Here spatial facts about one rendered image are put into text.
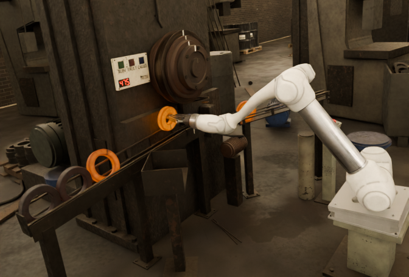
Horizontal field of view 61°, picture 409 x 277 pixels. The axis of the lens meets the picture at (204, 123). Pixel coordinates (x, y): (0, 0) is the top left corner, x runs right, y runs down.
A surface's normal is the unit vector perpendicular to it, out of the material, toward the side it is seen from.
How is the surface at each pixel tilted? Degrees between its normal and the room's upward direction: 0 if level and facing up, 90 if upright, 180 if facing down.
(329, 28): 90
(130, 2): 90
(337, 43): 90
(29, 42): 90
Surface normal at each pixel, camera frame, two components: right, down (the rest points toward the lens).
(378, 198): -0.32, 0.48
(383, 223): -0.62, 0.29
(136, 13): 0.80, 0.11
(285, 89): -0.45, 0.25
